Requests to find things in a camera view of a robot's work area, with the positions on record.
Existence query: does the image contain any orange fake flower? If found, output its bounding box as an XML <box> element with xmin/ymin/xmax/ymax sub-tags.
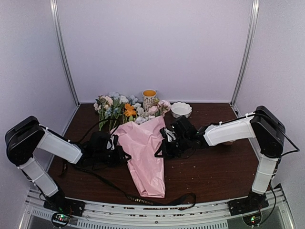
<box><xmin>122</xmin><ymin>104</ymin><xmax>137</xmax><ymax>123</ymax></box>

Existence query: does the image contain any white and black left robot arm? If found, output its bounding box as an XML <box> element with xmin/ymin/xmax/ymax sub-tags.
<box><xmin>5</xmin><ymin>116</ymin><xmax>132</xmax><ymax>212</ymax></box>

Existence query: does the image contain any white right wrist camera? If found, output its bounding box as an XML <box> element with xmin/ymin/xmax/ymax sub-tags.
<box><xmin>160</xmin><ymin>128</ymin><xmax>177</xmax><ymax>142</ymax></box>

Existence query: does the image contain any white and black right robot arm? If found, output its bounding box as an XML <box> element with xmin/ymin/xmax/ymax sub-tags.
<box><xmin>154</xmin><ymin>105</ymin><xmax>285</xmax><ymax>211</ymax></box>

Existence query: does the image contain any plain white bowl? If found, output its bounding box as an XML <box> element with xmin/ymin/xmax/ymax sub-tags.
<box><xmin>223</xmin><ymin>141</ymin><xmax>235</xmax><ymax>146</ymax></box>

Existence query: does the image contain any white scalloped bowl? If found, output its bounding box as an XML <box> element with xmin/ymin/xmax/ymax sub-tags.
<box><xmin>171</xmin><ymin>102</ymin><xmax>192</xmax><ymax>118</ymax></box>

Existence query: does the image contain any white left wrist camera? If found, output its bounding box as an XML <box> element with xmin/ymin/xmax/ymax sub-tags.
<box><xmin>106</xmin><ymin>135</ymin><xmax>119</xmax><ymax>150</ymax></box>

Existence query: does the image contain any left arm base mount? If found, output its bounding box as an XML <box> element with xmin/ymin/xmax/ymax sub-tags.
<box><xmin>43</xmin><ymin>199</ymin><xmax>85</xmax><ymax>217</ymax></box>

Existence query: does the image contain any pile of fake flowers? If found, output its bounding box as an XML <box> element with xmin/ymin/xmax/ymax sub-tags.
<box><xmin>92</xmin><ymin>92</ymin><xmax>143</xmax><ymax>132</ymax></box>

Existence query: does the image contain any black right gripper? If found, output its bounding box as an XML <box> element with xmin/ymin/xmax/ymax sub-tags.
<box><xmin>155</xmin><ymin>135</ymin><xmax>190</xmax><ymax>159</ymax></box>

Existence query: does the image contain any right aluminium frame post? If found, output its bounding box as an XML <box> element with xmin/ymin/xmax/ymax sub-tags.
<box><xmin>230</xmin><ymin>0</ymin><xmax>260</xmax><ymax>107</ymax></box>

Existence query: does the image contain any aluminium front rail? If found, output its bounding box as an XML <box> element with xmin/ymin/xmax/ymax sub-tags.
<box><xmin>17</xmin><ymin>188</ymin><xmax>296</xmax><ymax>229</ymax></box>

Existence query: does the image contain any left aluminium frame post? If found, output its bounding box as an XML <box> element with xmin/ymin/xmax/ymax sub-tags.
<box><xmin>50</xmin><ymin>0</ymin><xmax>80</xmax><ymax>106</ymax></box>

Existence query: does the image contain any pink wrapping paper sheet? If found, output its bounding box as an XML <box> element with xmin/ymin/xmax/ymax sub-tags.
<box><xmin>114</xmin><ymin>116</ymin><xmax>166</xmax><ymax>198</ymax></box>

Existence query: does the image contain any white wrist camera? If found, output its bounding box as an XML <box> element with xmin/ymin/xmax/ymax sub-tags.
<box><xmin>160</xmin><ymin>128</ymin><xmax>177</xmax><ymax>142</ymax></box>
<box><xmin>106</xmin><ymin>135</ymin><xmax>119</xmax><ymax>150</ymax></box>

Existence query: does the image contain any floral mug with yellow inside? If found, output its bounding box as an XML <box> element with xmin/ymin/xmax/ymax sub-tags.
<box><xmin>142</xmin><ymin>90</ymin><xmax>157</xmax><ymax>111</ymax></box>

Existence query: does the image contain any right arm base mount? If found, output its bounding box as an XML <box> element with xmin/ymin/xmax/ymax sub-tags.
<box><xmin>228</xmin><ymin>198</ymin><xmax>269</xmax><ymax>216</ymax></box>

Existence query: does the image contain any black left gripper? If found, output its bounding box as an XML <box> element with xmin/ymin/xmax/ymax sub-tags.
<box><xmin>94</xmin><ymin>145</ymin><xmax>132</xmax><ymax>167</ymax></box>

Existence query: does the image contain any aluminium frame post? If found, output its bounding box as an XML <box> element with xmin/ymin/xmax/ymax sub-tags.
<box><xmin>50</xmin><ymin>0</ymin><xmax>80</xmax><ymax>106</ymax></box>
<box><xmin>230</xmin><ymin>0</ymin><xmax>260</xmax><ymax>107</ymax></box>

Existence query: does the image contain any black ribbon strap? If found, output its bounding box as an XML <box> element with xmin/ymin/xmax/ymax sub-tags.
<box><xmin>58</xmin><ymin>143</ymin><xmax>197</xmax><ymax>207</ymax></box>

